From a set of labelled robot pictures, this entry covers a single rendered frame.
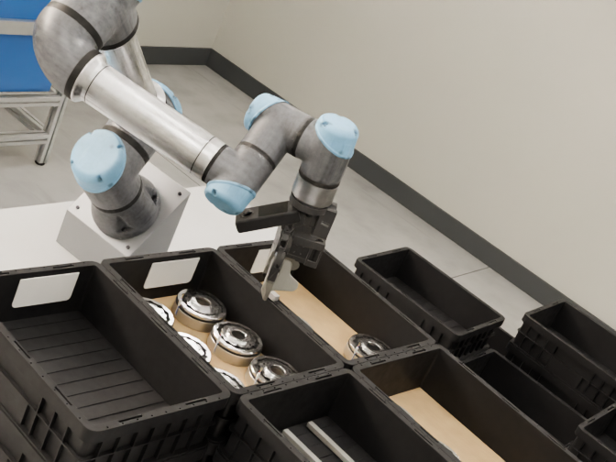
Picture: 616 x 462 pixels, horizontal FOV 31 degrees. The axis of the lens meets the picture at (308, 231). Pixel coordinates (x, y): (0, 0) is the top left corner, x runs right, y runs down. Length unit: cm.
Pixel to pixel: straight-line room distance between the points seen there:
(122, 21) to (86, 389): 64
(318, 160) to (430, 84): 361
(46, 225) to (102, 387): 76
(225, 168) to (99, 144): 49
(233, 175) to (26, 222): 85
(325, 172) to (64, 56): 48
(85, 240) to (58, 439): 85
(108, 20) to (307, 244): 52
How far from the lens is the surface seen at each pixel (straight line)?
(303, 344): 213
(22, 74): 422
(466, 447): 225
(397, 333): 237
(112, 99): 193
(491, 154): 533
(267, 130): 191
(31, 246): 253
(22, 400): 180
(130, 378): 199
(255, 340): 217
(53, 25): 197
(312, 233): 198
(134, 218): 241
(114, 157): 229
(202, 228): 287
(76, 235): 253
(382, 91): 563
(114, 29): 202
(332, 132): 187
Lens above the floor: 194
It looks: 24 degrees down
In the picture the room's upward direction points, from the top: 25 degrees clockwise
